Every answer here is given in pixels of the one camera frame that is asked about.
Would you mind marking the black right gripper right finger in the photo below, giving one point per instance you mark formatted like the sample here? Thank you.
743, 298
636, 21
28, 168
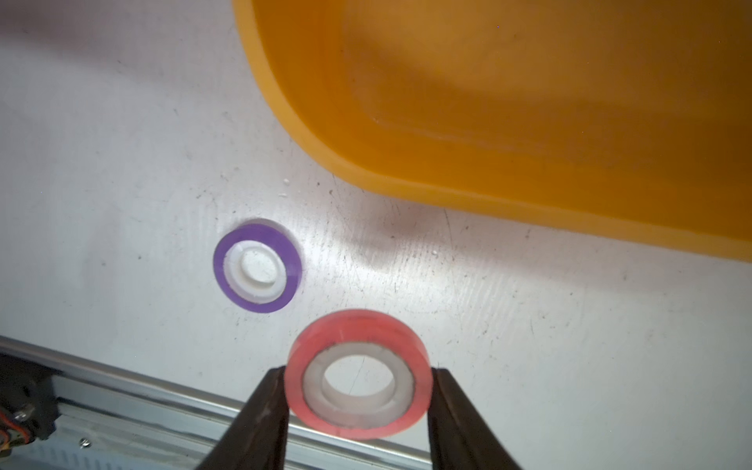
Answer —
459, 437

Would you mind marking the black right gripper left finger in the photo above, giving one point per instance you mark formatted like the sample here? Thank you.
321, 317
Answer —
257, 437

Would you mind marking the red tape roll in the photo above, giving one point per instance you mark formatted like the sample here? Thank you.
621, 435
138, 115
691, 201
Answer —
358, 332

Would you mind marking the yellow plastic storage box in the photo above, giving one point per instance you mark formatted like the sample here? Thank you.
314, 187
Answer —
624, 119

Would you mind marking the purple tape roll near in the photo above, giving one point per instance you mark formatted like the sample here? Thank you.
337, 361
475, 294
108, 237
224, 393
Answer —
258, 267

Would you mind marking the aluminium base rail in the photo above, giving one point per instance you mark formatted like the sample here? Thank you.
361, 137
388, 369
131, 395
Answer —
111, 418

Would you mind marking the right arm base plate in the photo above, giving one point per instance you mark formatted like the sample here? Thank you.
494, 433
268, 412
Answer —
29, 404

